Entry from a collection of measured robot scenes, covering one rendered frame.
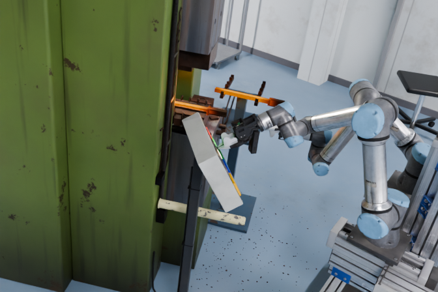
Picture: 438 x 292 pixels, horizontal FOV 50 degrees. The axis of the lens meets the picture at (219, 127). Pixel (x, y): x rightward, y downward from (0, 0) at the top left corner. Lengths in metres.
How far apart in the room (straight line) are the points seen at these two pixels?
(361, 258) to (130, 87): 1.24
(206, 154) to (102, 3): 0.72
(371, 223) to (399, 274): 0.33
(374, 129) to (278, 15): 4.44
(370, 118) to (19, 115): 1.46
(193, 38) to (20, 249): 1.43
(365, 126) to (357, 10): 3.96
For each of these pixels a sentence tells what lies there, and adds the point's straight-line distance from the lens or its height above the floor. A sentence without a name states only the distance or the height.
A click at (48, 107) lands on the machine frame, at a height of 1.15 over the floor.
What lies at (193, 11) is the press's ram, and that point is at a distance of 2.12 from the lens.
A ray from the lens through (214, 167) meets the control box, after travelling 1.74.
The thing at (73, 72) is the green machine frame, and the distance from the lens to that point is 2.10.
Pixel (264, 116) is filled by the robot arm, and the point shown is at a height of 1.22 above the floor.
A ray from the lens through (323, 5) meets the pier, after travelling 5.51.
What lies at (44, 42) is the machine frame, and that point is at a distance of 2.00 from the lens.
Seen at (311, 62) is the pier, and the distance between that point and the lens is 5.69.
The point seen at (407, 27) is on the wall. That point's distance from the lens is 5.52.
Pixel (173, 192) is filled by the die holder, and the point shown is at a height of 0.54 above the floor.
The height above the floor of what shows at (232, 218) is 0.64.
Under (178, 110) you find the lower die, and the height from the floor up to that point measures 0.99.
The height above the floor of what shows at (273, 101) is 0.97.
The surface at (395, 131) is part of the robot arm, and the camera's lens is 2.50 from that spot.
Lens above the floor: 2.12
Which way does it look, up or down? 29 degrees down
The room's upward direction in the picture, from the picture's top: 8 degrees clockwise
